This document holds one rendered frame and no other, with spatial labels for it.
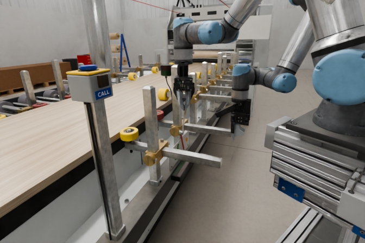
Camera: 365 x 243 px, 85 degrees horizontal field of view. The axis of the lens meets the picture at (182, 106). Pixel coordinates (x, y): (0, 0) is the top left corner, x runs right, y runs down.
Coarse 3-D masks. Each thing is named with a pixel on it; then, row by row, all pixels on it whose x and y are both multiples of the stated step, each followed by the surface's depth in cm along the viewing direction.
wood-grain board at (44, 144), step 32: (192, 64) 334; (128, 96) 147; (0, 128) 96; (32, 128) 95; (64, 128) 94; (0, 160) 70; (32, 160) 69; (64, 160) 69; (0, 192) 55; (32, 192) 56
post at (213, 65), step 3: (213, 63) 161; (213, 66) 161; (213, 69) 162; (213, 72) 162; (213, 75) 163; (210, 78) 165; (213, 78) 164; (210, 93) 169; (213, 93) 168; (210, 102) 171; (213, 102) 170; (210, 105) 172; (213, 105) 171
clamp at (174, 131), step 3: (186, 120) 108; (171, 126) 102; (174, 126) 101; (177, 126) 101; (180, 126) 101; (171, 129) 100; (174, 129) 100; (177, 129) 99; (180, 129) 101; (171, 132) 101; (174, 132) 100; (177, 132) 100; (174, 135) 101; (177, 135) 100
